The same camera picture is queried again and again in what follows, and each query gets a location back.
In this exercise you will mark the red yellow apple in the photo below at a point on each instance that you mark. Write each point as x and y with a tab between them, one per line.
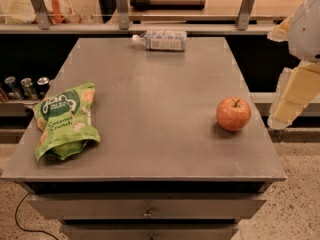
233	113

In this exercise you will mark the green rice chip bag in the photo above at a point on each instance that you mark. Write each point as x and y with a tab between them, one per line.
65	122

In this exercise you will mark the right metal bracket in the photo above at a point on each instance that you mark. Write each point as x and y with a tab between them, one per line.
244	14

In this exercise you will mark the grey cabinet top drawer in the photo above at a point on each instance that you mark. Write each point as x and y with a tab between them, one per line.
106	206

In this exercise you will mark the grey cabinet lower drawer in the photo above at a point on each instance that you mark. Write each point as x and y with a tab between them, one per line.
155	231

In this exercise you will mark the left metal bracket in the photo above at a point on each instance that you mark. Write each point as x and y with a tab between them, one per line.
42	18

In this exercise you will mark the silver can middle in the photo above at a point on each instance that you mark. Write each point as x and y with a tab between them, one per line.
29	88

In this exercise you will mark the grey cabinet drawer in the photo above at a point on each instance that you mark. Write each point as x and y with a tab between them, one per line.
155	231
106	206

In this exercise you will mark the clear plastic water bottle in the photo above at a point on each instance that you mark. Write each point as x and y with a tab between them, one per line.
164	40

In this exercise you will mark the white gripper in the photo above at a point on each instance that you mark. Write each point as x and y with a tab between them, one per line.
306	34

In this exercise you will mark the orange white bag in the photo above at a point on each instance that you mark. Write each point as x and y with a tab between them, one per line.
22	12

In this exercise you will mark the silver can right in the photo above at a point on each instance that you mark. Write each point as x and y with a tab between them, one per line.
43	85

